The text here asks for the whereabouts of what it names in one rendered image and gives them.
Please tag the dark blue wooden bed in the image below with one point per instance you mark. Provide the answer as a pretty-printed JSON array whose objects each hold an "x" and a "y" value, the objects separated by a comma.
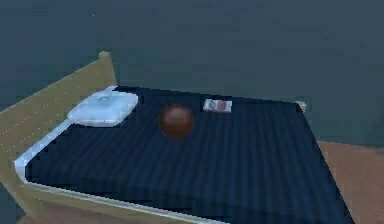
[{"x": 233, "y": 160}]

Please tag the white and red book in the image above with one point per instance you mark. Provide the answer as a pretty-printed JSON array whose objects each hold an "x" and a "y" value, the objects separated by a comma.
[{"x": 217, "y": 105}]

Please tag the brown basketball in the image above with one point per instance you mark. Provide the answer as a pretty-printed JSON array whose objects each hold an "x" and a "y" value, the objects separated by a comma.
[{"x": 176, "y": 121}]

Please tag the white pillow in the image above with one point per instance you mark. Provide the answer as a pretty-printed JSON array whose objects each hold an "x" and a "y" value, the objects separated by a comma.
[{"x": 103, "y": 108}]

